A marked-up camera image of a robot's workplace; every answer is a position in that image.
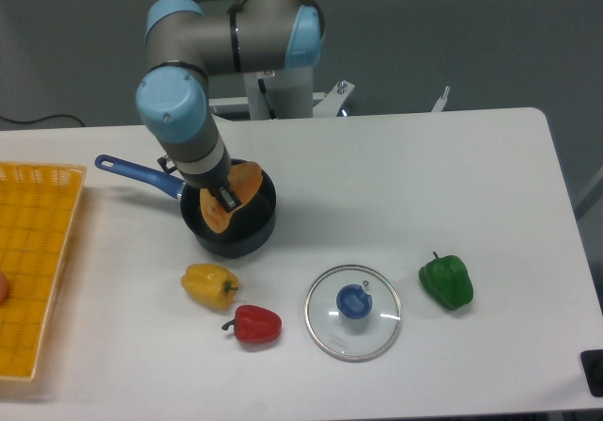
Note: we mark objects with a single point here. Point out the glass lid with blue knob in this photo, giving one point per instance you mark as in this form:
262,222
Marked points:
353,313

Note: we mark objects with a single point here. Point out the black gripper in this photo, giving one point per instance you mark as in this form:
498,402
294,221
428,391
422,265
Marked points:
211,172

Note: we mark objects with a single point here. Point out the black device at table edge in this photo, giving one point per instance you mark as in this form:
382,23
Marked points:
592,364

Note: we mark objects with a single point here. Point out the yellow woven basket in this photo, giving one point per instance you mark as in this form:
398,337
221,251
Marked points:
38,205

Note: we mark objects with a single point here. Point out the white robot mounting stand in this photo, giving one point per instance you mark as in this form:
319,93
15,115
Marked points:
306,93

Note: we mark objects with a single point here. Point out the dark pan with blue handle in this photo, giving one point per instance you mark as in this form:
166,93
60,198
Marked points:
249,227

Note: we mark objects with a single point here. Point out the green bell pepper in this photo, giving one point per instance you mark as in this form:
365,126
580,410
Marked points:
446,280

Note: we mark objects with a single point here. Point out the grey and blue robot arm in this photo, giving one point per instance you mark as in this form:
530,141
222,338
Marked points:
187,41

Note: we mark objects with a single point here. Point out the orange item in basket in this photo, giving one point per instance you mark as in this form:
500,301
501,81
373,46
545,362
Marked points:
4,287

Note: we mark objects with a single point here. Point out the yellow bell pepper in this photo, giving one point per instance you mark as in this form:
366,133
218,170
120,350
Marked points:
211,285

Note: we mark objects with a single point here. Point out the red bell pepper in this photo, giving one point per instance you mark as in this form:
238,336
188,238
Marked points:
254,325

